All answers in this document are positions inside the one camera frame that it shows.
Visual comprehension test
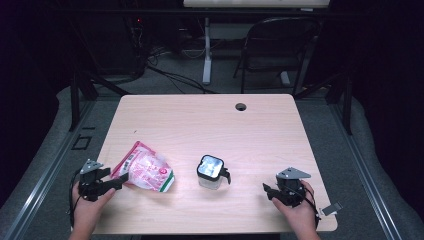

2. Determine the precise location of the left hand-held gripper black cable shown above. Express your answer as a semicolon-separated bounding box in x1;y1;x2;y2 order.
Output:
67;169;83;228

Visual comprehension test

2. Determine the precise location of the pink and white plastic bag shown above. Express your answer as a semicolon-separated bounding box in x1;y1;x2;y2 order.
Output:
110;140;175;194

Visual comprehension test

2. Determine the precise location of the person's right hand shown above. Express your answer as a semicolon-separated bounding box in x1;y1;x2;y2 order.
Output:
271;180;320;235

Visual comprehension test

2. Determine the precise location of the black metal frame stand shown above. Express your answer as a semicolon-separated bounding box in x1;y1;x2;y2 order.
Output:
293;71;355;136
68;66;132;133

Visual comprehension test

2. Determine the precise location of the black floor cable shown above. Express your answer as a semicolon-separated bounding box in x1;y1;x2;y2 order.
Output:
146;63;218;95

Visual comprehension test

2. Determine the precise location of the aluminium floor rail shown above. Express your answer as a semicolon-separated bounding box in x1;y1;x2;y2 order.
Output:
2;99;98;240
328;99;405;240

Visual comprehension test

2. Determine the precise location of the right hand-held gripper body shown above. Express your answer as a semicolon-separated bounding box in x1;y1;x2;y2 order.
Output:
275;166;312;208

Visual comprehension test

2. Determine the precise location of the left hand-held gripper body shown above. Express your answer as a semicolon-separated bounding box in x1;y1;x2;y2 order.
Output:
78;159;108;202

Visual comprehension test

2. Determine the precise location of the white standing desk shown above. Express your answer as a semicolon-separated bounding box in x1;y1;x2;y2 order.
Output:
182;0;332;86

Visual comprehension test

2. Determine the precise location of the person's left hand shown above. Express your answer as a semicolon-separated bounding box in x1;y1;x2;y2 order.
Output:
71;182;116;233

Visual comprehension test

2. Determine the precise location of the black folding chair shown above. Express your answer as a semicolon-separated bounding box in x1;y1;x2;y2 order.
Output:
233;16;322;96

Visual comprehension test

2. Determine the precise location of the dark equipment cabinet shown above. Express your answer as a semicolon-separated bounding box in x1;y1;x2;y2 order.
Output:
83;13;148;76

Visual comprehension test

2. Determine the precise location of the grey tape strip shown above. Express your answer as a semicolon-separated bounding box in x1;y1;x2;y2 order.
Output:
319;201;344;217

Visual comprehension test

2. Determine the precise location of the clear jar with black lid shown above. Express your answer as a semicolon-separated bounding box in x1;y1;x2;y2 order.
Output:
196;154;232;191

